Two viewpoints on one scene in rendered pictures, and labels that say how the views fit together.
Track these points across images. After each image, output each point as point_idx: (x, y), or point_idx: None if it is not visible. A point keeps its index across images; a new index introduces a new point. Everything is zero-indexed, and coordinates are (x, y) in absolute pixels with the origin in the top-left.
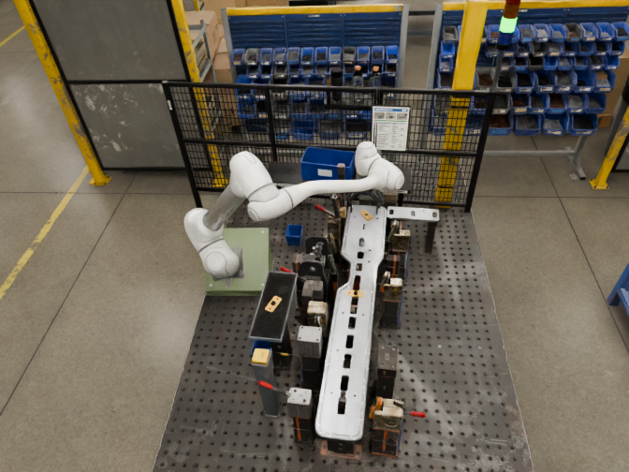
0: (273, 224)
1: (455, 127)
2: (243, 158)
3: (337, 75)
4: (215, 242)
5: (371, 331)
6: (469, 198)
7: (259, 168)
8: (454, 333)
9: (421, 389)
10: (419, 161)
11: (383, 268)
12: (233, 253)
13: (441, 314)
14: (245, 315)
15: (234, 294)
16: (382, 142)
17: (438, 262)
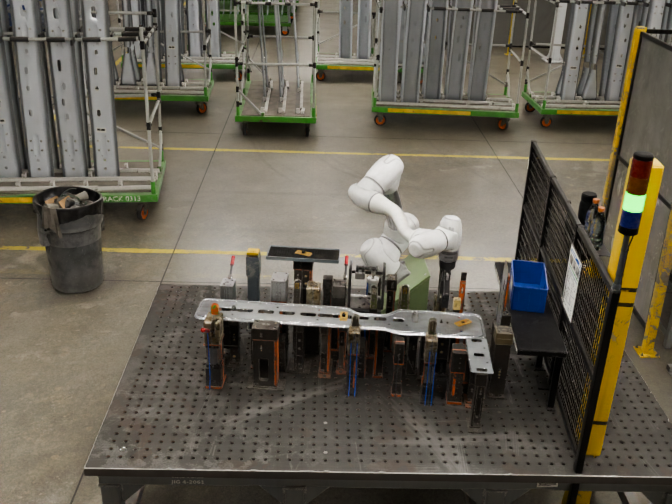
0: (484, 317)
1: (594, 322)
2: (386, 156)
3: (582, 197)
4: (387, 239)
5: (299, 323)
6: (578, 446)
7: (382, 167)
8: (343, 434)
9: (272, 406)
10: (575, 350)
11: (435, 389)
12: (390, 261)
13: (371, 427)
14: None
15: None
16: (566, 298)
17: (456, 432)
